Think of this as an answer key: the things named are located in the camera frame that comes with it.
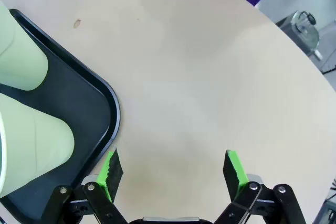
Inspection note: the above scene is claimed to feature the black plastic serving tray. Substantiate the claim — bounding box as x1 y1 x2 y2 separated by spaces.
0 8 121 224

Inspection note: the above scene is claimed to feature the grey low cabinet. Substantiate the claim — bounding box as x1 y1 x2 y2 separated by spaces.
275 16 325 61

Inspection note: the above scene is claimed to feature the light green plastic cup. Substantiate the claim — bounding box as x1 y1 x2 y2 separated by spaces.
0 92 76 199
0 0 49 92

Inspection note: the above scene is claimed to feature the glass kettle with black handle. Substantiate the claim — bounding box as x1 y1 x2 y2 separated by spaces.
292 10 321 52

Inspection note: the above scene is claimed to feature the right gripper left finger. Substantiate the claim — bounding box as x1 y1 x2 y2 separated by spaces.
46 147 132 224

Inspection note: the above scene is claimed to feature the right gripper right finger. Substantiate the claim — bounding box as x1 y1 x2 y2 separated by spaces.
212 149 307 224

